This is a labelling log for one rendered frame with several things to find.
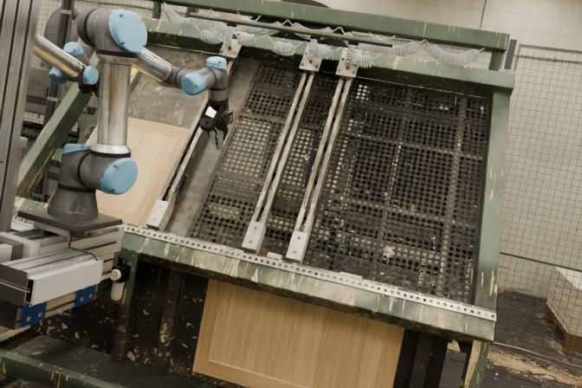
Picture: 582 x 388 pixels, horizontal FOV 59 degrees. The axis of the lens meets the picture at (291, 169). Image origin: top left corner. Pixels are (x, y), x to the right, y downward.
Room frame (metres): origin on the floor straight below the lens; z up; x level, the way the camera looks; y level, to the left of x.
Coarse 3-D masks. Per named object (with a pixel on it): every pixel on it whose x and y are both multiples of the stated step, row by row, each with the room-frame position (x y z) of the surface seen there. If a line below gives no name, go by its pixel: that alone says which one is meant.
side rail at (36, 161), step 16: (96, 64) 2.82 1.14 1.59; (80, 96) 2.72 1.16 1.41; (64, 112) 2.63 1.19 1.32; (80, 112) 2.74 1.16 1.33; (48, 128) 2.57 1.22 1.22; (64, 128) 2.64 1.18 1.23; (48, 144) 2.54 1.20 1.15; (32, 160) 2.45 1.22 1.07; (48, 160) 2.56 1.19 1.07; (32, 176) 2.45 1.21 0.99; (16, 192) 2.37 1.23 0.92
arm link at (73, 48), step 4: (68, 44) 2.28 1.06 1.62; (72, 44) 2.28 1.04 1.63; (76, 44) 2.28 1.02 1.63; (64, 48) 2.27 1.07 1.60; (68, 48) 2.27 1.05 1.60; (72, 48) 2.26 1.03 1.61; (76, 48) 2.27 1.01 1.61; (80, 48) 2.28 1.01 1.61; (68, 52) 2.26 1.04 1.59; (72, 52) 2.26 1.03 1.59; (76, 52) 2.27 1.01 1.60; (80, 52) 2.28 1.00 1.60; (76, 56) 2.28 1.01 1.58; (80, 56) 2.29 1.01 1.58; (84, 56) 2.32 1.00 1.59; (80, 60) 2.30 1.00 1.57; (84, 60) 2.32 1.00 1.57; (84, 64) 2.33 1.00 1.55
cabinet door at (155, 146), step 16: (128, 128) 2.59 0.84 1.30; (144, 128) 2.58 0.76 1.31; (160, 128) 2.57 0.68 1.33; (176, 128) 2.57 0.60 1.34; (128, 144) 2.53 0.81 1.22; (144, 144) 2.52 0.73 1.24; (160, 144) 2.52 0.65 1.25; (176, 144) 2.51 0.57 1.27; (144, 160) 2.46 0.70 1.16; (160, 160) 2.46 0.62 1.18; (144, 176) 2.41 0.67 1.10; (160, 176) 2.41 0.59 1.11; (96, 192) 2.37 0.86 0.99; (128, 192) 2.36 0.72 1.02; (144, 192) 2.36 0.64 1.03; (112, 208) 2.31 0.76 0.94; (128, 208) 2.31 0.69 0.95; (144, 208) 2.31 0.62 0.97; (144, 224) 2.25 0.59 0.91
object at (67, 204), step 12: (60, 192) 1.58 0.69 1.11; (72, 192) 1.57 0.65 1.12; (84, 192) 1.59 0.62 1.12; (48, 204) 1.59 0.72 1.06; (60, 204) 1.56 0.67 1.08; (72, 204) 1.56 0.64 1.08; (84, 204) 1.58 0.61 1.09; (96, 204) 1.63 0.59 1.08; (60, 216) 1.55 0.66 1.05; (72, 216) 1.56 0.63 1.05; (84, 216) 1.58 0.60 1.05; (96, 216) 1.63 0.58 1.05
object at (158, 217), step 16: (240, 32) 2.83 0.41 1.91; (224, 48) 2.76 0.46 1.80; (192, 128) 2.50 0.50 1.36; (192, 144) 2.44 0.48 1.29; (176, 160) 2.39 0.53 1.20; (192, 160) 2.44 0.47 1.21; (176, 176) 2.38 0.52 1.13; (160, 192) 2.29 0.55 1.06; (176, 192) 2.31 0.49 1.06; (160, 208) 2.24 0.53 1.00; (160, 224) 2.21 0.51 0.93
